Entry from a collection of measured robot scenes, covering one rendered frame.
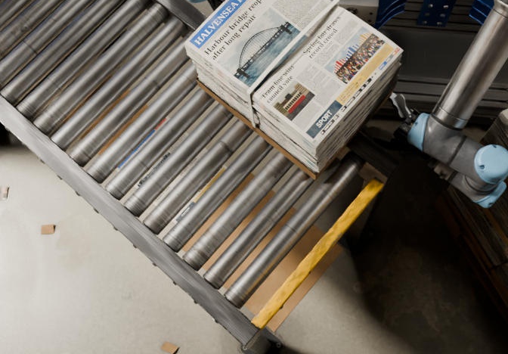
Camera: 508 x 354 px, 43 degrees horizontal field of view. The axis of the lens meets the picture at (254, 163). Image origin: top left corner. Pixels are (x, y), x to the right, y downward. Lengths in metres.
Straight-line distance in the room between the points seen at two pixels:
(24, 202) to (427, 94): 1.50
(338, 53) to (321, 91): 0.10
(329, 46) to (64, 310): 1.43
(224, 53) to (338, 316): 1.16
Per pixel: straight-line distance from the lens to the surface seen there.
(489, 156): 1.40
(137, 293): 2.31
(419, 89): 2.25
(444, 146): 1.41
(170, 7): 1.73
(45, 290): 2.42
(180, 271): 1.47
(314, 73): 1.34
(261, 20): 1.40
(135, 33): 1.71
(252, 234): 1.47
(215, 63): 1.36
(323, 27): 1.40
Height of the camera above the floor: 2.23
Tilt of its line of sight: 71 degrees down
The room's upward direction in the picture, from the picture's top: 11 degrees counter-clockwise
